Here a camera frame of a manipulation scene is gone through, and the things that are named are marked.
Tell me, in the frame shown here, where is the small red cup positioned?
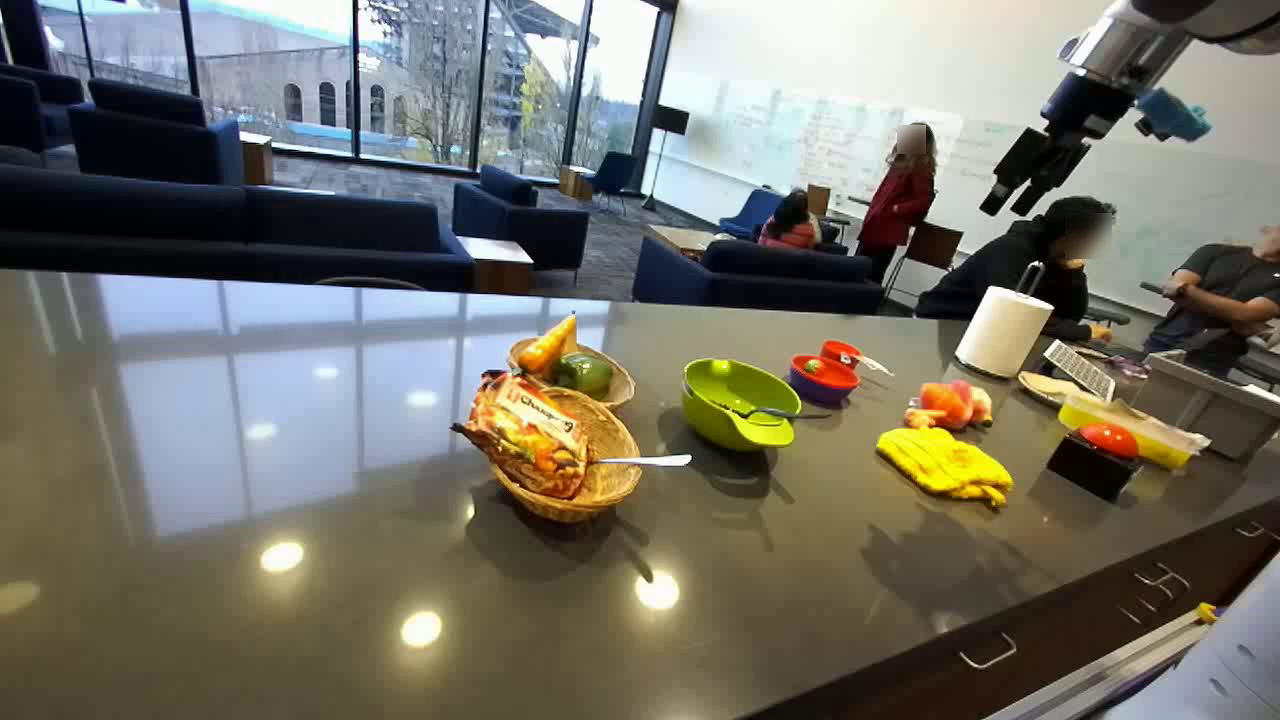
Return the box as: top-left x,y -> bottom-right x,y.
822,341 -> 892,377

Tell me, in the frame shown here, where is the teal wrist camera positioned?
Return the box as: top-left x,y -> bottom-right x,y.
1135,87 -> 1213,141

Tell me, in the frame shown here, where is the clear container with yellow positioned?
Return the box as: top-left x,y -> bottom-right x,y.
1056,397 -> 1207,473

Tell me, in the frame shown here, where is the red dome on black base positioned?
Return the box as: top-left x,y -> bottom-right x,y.
1048,425 -> 1139,499

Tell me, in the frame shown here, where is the seated person dark shirt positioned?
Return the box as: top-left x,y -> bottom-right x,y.
1145,228 -> 1280,377

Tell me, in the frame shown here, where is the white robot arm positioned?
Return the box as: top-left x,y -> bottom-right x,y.
980,0 -> 1280,215

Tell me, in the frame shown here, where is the snack bag in basket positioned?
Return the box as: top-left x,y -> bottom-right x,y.
455,371 -> 590,499

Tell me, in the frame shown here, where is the pink orange plush toy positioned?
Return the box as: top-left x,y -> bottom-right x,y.
903,379 -> 993,434

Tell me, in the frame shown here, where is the metal spoon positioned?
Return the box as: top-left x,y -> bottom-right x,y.
590,454 -> 691,473

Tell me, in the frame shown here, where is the seated person red shirt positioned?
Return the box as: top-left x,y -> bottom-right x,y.
759,189 -> 822,247

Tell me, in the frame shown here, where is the dark blue sofa right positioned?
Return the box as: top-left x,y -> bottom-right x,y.
632,240 -> 885,315

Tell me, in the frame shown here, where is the yellow pear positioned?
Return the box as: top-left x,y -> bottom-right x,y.
511,315 -> 577,379

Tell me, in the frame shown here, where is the green plastic bowl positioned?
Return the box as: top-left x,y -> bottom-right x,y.
681,355 -> 800,454

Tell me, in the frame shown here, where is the yellow cloth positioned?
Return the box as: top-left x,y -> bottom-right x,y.
875,430 -> 1013,510

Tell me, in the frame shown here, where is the long dark blue sofa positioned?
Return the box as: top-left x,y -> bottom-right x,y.
0,163 -> 475,292

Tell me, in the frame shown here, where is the person in black hoodie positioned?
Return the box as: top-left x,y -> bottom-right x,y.
917,197 -> 1118,345

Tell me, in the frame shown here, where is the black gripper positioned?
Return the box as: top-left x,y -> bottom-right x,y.
980,74 -> 1133,215

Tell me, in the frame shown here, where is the white paper towel roll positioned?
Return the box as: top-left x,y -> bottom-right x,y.
957,261 -> 1052,379

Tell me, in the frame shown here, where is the person in red top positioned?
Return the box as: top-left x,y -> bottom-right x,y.
856,119 -> 936,283

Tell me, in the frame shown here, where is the dark blue armchair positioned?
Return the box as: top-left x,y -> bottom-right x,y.
453,163 -> 590,272

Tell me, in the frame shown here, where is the red and purple bowl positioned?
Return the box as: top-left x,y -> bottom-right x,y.
789,351 -> 856,408

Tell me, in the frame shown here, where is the green apple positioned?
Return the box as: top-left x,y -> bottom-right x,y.
557,351 -> 611,397

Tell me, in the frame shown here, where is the large wicker basket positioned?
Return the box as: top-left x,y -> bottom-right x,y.
455,371 -> 639,525

